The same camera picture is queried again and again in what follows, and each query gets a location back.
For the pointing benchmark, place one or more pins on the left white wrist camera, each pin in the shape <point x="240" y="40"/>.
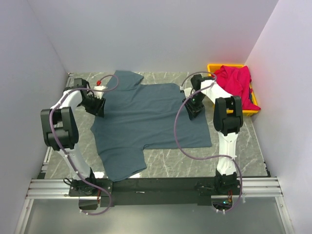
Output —
<point x="99" y="90"/>

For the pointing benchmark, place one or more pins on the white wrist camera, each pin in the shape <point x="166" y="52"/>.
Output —
<point x="99" y="90"/>
<point x="186" y="91"/>

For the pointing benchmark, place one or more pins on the aluminium rail frame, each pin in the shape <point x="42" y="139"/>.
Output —
<point x="250" y="187"/>

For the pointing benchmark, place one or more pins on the red t-shirt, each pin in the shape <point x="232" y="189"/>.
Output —
<point x="235" y="87"/>

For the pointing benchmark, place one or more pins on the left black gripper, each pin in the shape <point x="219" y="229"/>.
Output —
<point x="99" y="108"/>

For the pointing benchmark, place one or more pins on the black base beam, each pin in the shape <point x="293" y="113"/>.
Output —
<point x="151" y="191"/>

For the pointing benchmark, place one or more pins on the blue-grey t-shirt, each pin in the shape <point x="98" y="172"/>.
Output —
<point x="138" y="117"/>

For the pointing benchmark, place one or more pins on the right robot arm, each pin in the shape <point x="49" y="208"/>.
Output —
<point x="227" y="120"/>

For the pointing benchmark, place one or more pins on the yellow plastic bin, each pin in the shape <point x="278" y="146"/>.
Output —
<point x="254" y="97"/>

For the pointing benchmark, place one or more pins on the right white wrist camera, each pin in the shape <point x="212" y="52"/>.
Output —
<point x="186" y="91"/>

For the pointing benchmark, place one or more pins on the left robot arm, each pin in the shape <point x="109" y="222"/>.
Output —
<point x="60" y="130"/>

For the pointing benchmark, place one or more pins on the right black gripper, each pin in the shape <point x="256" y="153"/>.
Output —
<point x="191" y="108"/>

